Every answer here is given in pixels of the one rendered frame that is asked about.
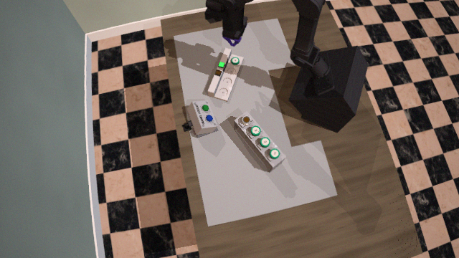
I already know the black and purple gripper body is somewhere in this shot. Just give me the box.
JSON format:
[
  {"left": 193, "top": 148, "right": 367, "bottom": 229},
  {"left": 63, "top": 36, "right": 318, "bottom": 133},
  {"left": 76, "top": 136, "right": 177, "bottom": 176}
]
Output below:
[{"left": 222, "top": 16, "right": 247, "bottom": 40}]

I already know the grey flat mat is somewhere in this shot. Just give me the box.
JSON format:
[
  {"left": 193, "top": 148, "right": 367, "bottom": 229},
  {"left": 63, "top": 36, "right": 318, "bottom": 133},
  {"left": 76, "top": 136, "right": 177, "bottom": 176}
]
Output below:
[{"left": 174, "top": 19, "right": 337, "bottom": 226}]

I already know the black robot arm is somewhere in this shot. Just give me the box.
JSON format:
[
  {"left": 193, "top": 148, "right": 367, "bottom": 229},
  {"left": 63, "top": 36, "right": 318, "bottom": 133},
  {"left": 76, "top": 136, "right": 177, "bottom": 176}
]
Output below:
[{"left": 204, "top": 0, "right": 335, "bottom": 95}]

